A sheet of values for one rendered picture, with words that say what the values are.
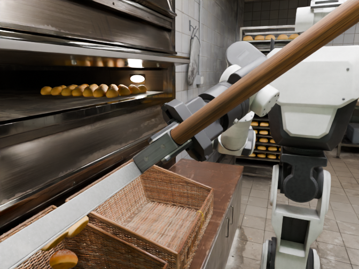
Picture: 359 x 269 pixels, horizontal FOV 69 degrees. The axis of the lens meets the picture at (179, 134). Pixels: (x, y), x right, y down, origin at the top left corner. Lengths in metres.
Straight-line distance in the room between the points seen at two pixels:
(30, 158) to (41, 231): 0.73
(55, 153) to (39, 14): 0.50
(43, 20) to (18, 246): 0.86
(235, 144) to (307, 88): 0.26
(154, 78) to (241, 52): 1.28
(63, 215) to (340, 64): 0.72
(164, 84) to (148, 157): 1.62
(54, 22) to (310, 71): 0.86
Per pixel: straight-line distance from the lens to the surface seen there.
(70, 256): 1.05
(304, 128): 0.84
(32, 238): 0.33
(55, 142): 1.13
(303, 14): 0.88
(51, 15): 1.11
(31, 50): 0.84
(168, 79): 2.04
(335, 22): 0.39
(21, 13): 1.03
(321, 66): 0.81
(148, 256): 0.95
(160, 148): 0.45
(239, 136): 0.69
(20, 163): 1.03
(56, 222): 0.35
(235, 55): 0.89
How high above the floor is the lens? 1.34
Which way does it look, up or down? 14 degrees down
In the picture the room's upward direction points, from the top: straight up
